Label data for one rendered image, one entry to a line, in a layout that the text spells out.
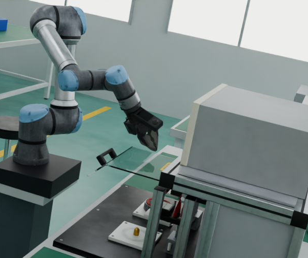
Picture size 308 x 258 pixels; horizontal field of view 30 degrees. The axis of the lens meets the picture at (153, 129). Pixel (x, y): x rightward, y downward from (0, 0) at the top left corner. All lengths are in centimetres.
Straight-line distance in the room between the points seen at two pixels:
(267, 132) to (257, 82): 491
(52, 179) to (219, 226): 82
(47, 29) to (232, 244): 109
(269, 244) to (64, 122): 109
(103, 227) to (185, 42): 484
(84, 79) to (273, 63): 466
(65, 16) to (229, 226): 112
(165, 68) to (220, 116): 513
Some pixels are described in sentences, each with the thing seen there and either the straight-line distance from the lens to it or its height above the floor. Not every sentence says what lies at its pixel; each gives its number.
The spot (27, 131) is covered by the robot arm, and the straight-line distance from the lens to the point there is 238.
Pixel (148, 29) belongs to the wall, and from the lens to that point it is 687.
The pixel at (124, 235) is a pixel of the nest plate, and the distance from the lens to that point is 202.
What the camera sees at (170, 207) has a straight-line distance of 196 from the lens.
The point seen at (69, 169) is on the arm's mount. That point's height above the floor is 83.
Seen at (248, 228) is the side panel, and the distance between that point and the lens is 170.
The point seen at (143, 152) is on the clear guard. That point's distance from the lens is 200.
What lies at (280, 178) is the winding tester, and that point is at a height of 116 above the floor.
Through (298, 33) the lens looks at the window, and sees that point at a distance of 651.
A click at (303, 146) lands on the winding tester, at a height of 127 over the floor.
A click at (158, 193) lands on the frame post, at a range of 175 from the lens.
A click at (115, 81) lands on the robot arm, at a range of 202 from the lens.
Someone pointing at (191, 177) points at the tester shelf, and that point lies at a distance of 170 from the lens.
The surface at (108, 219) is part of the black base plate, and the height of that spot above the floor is 77.
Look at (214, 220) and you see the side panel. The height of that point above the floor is 102.
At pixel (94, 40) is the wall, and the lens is 714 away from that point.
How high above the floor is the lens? 169
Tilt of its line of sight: 16 degrees down
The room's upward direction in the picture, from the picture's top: 11 degrees clockwise
